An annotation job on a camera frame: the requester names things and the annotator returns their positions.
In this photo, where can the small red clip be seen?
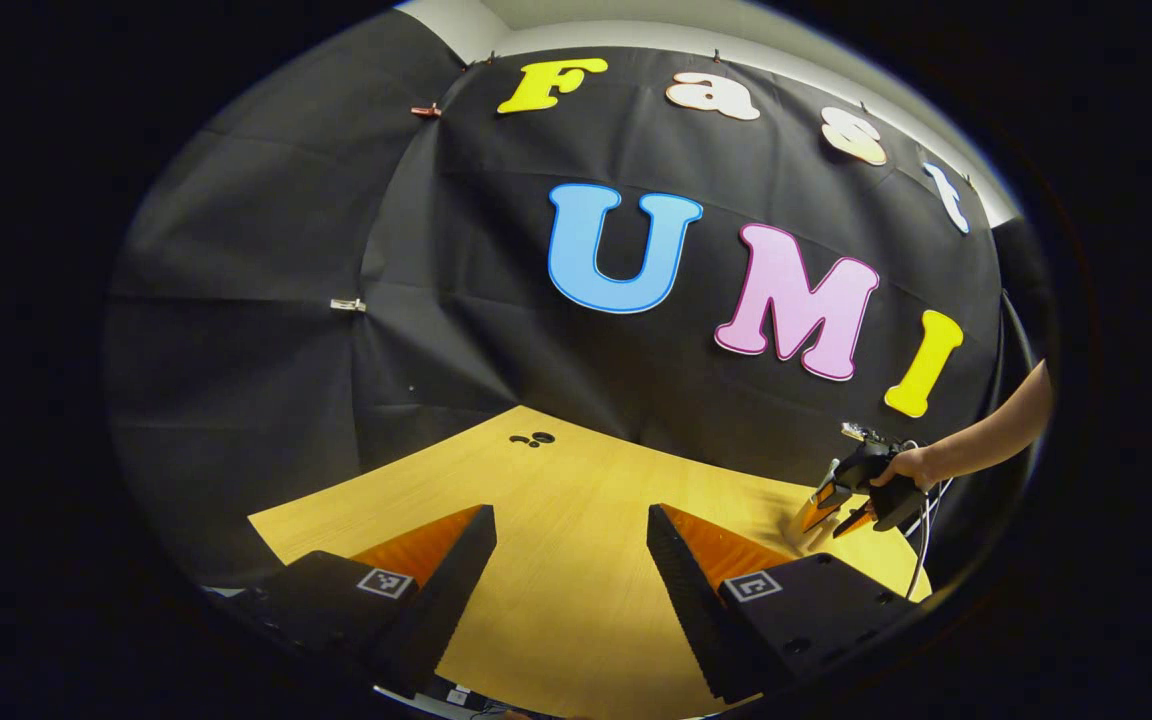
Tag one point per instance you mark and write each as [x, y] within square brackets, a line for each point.
[426, 110]

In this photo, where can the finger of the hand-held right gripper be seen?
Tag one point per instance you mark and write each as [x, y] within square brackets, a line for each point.
[824, 500]
[854, 520]

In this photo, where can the wooden desktop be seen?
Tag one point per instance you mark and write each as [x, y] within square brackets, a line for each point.
[556, 520]

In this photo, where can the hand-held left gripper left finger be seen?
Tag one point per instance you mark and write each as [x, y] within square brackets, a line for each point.
[446, 600]

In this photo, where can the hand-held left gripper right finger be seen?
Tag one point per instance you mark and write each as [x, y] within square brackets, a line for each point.
[686, 600]

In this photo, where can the small white clip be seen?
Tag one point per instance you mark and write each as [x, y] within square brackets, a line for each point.
[347, 304]

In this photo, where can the black backdrop cloth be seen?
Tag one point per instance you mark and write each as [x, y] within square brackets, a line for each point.
[496, 350]

